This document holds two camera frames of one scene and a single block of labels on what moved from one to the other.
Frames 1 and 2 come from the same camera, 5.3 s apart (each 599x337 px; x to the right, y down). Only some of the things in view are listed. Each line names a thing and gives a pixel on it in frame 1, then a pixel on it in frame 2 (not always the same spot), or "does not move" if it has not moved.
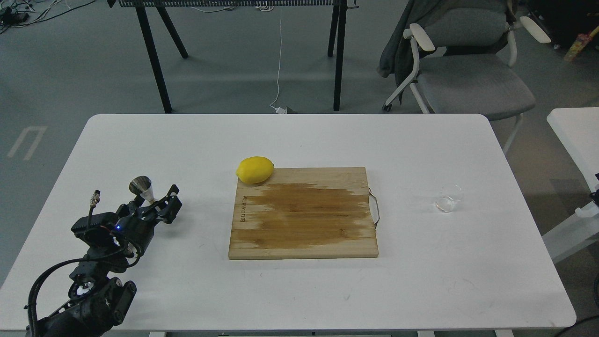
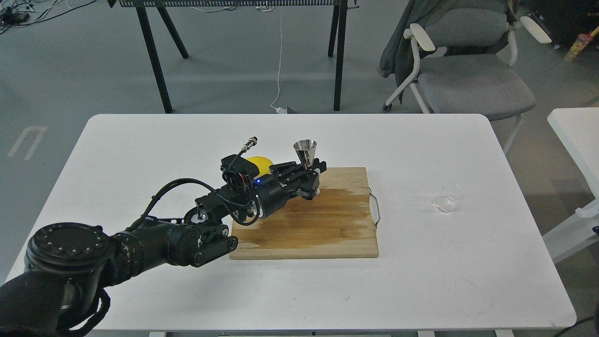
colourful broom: [580, 44] does not move
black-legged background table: [339, 8] does not move
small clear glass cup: [448, 197] does not move
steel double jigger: [142, 185] → [306, 149]
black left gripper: [136, 228] → [272, 194]
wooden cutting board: [304, 213] does not move
